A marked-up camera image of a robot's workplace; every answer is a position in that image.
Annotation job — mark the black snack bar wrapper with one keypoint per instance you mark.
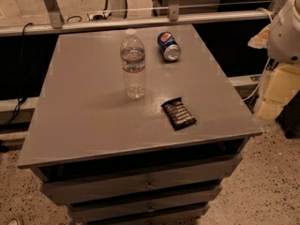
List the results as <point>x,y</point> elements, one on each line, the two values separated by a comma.
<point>178,114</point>

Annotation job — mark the grey drawer cabinet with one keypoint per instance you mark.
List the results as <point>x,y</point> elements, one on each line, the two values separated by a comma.
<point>112,160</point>

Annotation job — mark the clear plastic water bottle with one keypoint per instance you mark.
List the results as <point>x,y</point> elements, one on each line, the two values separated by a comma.
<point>132,53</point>

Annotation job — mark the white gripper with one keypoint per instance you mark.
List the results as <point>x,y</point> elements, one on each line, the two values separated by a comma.
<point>285,37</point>

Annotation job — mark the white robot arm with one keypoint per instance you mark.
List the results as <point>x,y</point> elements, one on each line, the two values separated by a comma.
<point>281,39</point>

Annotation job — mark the white shoe tip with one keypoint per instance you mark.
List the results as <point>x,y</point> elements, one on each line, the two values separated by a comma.
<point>15,221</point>

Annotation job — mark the metal railing frame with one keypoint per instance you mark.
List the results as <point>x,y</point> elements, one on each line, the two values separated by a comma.
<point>34,17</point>

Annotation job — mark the white power strip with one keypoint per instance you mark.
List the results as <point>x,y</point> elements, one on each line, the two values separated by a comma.
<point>98,16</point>

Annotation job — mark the blue pepsi soda can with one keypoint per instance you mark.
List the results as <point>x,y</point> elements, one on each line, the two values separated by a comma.
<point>168,46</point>

